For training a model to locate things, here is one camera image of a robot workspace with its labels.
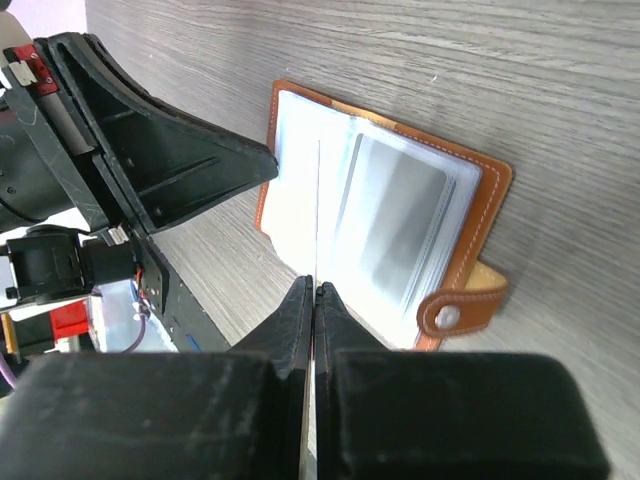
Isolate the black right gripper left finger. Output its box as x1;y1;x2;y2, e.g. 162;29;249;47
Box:
1;277;313;479

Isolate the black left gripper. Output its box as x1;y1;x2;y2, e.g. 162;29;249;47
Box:
1;33;278;234

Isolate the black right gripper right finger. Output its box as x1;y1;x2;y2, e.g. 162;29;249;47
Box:
315;283;611;479

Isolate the brown leather card holder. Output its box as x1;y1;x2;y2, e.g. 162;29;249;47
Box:
255;80;512;351

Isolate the black VIP credit card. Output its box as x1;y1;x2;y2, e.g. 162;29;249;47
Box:
311;139;322;479

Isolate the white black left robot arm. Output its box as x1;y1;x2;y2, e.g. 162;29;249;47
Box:
1;33;278;309

